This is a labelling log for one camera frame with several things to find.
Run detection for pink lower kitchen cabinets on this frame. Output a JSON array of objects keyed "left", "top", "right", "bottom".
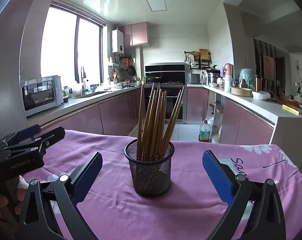
[{"left": 25, "top": 86, "right": 277, "bottom": 145}]

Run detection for bamboo chopstick floral end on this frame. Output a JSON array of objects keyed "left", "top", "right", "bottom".
[{"left": 150, "top": 88, "right": 162, "bottom": 161}]

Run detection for person's left hand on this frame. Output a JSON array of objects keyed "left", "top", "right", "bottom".
[{"left": 0, "top": 176, "right": 29, "bottom": 219}]

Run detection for white microwave oven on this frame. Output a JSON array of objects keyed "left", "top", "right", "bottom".
[{"left": 20, "top": 75, "right": 63, "bottom": 117}]

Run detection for light bamboo chopstick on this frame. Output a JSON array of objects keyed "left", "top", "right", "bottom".
[{"left": 161, "top": 86, "right": 186, "bottom": 153}]

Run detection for black mesh utensil cup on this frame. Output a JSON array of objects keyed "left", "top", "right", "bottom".
[{"left": 124, "top": 139, "right": 175, "bottom": 198}]

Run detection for cooking oil bottle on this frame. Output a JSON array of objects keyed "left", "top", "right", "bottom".
[{"left": 198, "top": 119, "right": 211, "bottom": 142}]

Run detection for black built-in oven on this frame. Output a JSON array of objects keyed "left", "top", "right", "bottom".
[{"left": 143, "top": 84, "right": 187, "bottom": 124}]

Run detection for bamboo chopstick in cup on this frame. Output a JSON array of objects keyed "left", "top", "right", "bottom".
[
  {"left": 144, "top": 87, "right": 159, "bottom": 161},
  {"left": 141, "top": 84, "right": 155, "bottom": 161}
]

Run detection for black wall spice rack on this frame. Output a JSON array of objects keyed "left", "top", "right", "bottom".
[{"left": 184, "top": 49, "right": 212, "bottom": 69}]

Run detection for pink floral tablecloth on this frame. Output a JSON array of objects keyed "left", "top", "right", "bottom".
[{"left": 24, "top": 130, "right": 302, "bottom": 239}]

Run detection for white water heater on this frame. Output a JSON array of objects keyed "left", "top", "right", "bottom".
[{"left": 111, "top": 29, "right": 124, "bottom": 54}]

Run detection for pink upper wall cabinet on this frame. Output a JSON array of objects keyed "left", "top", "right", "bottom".
[{"left": 119, "top": 22, "right": 149, "bottom": 47}]

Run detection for black range hood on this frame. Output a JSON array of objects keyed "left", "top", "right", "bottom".
[{"left": 145, "top": 63, "right": 186, "bottom": 85}]

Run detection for round bamboo steamer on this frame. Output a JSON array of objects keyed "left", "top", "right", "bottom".
[{"left": 231, "top": 87, "right": 253, "bottom": 98}]

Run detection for dark brown wooden chopstick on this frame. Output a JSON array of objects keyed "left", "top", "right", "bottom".
[{"left": 137, "top": 85, "right": 144, "bottom": 160}]

